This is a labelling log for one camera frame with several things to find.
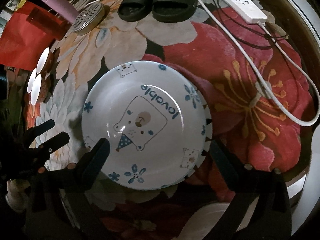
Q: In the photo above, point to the black slipper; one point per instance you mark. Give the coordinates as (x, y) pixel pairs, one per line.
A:
(134, 10)
(173, 11)

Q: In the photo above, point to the white power strip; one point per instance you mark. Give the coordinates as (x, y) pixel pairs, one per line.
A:
(249, 12)

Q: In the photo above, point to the red-brown bowl white inside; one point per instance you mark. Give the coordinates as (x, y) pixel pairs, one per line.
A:
(45, 62)

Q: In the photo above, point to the white plate leaf rim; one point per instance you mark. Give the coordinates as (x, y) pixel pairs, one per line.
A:
(208, 129)

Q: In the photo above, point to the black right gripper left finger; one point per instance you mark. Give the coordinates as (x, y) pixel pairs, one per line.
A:
(76, 182)

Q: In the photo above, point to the red box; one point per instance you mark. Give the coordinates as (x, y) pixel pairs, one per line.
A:
(28, 33)

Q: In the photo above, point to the person's left hand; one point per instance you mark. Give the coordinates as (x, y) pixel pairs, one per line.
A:
(16, 197)

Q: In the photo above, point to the floral patterned rug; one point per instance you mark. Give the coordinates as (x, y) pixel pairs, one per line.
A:
(197, 48)

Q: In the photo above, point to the black slipper left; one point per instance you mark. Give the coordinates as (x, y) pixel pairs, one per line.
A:
(134, 10)

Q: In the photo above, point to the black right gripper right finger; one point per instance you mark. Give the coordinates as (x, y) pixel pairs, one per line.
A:
(260, 208)

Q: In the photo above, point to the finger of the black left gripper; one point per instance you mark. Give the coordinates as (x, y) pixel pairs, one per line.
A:
(32, 133)
(43, 152)

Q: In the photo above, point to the white lovable bear plate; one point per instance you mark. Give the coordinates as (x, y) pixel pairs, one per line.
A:
(154, 120)

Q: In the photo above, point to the pink cylindrical bottle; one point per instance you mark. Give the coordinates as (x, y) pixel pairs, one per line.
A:
(63, 8)

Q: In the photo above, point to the black slipper right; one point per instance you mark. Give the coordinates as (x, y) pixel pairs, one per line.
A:
(173, 11)

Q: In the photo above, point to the round metal perforated tin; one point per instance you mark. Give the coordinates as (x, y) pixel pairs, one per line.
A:
(88, 19)

